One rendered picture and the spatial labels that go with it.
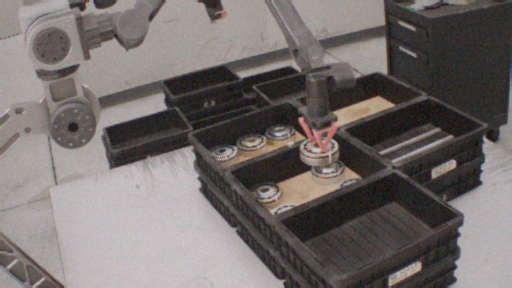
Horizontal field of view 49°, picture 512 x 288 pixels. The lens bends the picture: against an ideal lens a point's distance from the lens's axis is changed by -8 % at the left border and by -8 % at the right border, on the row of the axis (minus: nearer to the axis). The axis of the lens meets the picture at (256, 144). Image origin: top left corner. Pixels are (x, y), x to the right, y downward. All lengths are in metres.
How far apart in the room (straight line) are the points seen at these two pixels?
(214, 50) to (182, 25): 0.35
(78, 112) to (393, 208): 0.94
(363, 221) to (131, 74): 3.36
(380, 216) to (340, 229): 0.12
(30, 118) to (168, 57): 3.04
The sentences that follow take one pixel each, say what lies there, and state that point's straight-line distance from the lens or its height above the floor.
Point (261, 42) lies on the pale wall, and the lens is 5.05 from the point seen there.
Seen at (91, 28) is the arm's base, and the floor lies 1.47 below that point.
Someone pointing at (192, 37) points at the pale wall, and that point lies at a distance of 4.84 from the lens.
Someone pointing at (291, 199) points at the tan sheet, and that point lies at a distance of 1.80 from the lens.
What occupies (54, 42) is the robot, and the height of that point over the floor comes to 1.46.
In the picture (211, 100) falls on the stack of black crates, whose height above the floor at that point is 0.52.
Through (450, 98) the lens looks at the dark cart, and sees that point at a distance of 3.35.
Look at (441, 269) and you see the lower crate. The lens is 1.60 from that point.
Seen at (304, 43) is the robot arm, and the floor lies 1.32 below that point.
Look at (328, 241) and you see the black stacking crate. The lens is 1.63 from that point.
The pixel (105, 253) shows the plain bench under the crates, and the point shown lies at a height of 0.70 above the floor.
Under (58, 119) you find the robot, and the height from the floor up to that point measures 1.17.
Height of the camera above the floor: 1.84
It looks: 28 degrees down
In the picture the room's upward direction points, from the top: 8 degrees counter-clockwise
